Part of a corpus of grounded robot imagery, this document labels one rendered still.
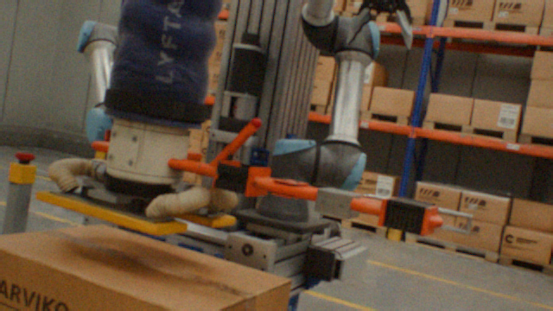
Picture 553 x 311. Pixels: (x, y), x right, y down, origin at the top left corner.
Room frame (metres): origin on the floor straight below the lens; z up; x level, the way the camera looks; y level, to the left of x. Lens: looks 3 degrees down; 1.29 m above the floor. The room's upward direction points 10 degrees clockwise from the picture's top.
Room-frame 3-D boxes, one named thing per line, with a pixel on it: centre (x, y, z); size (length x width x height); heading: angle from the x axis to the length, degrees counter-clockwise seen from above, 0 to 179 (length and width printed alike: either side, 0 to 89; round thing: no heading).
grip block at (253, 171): (1.18, 0.06, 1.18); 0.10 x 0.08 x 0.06; 153
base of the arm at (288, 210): (1.67, -0.04, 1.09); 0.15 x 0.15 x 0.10
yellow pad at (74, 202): (1.20, 0.33, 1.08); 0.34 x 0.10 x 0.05; 63
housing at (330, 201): (1.08, -0.13, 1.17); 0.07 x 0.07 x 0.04; 63
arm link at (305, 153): (1.67, -0.05, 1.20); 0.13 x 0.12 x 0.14; 92
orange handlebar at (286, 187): (1.31, 0.06, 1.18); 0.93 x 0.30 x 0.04; 63
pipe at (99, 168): (1.29, 0.29, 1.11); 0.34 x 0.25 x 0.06; 63
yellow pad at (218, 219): (1.37, 0.24, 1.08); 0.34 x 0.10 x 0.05; 63
